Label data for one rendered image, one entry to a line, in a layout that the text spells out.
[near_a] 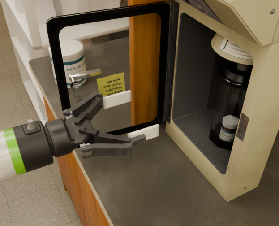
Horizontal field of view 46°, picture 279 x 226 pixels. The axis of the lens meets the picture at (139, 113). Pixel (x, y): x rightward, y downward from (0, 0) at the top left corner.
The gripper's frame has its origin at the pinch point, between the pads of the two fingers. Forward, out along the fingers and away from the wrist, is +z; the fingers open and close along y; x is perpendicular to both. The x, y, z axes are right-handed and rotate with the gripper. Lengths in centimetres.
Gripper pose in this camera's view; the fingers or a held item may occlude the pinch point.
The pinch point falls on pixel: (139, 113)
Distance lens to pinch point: 72.8
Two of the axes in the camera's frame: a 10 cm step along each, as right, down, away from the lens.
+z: 9.0, -2.8, 3.5
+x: 0.0, 7.8, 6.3
